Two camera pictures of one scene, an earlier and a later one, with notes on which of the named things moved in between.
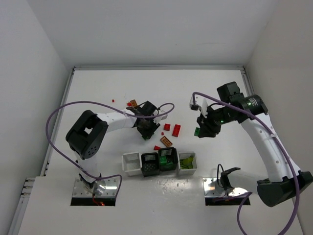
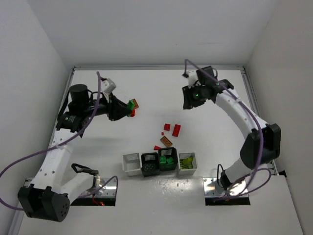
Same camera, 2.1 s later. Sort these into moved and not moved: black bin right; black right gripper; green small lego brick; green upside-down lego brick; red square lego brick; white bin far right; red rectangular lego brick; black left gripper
Moved: black right gripper; green small lego brick; black left gripper
Not moved: red square lego brick; green upside-down lego brick; black bin right; red rectangular lego brick; white bin far right
